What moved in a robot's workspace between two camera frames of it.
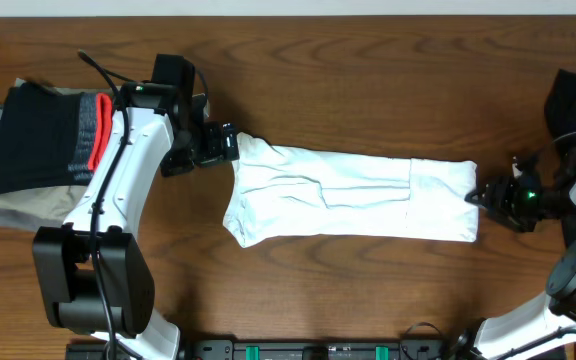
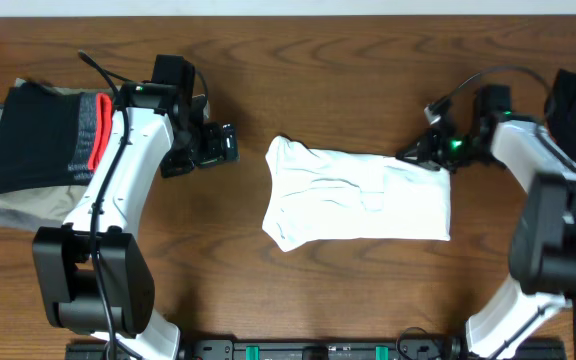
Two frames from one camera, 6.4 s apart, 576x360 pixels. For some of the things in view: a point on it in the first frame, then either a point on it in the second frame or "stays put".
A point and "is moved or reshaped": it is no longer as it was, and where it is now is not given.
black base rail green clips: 301,350 stays put
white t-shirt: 286,192 is moved or reshaped
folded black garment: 35,139 stays put
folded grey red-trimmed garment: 95,129 stays put
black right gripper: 501,189 → 428,156
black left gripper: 216,151 stays put
